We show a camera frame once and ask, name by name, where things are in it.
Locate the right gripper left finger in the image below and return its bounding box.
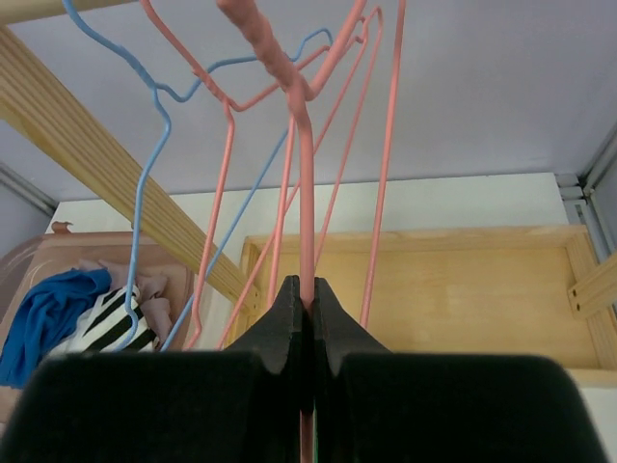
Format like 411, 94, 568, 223
1, 276, 303, 462

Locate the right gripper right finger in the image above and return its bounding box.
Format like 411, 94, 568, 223
313, 278, 606, 462

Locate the mauve pink tank top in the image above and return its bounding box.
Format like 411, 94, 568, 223
78, 259, 172, 343

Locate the black white striped tank top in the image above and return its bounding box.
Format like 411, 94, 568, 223
48, 286, 158, 356

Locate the blue tank top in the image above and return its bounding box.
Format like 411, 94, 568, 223
1, 269, 112, 389

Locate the pink wire hanger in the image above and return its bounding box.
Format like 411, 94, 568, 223
216, 4, 387, 351
218, 1, 407, 462
141, 1, 365, 349

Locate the blue wire hanger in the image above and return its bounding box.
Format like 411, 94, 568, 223
62, 0, 334, 352

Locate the wooden clothes rack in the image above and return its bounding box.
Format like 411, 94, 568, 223
1, 1, 616, 387

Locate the pink plastic basin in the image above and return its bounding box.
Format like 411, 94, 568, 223
0, 220, 203, 425

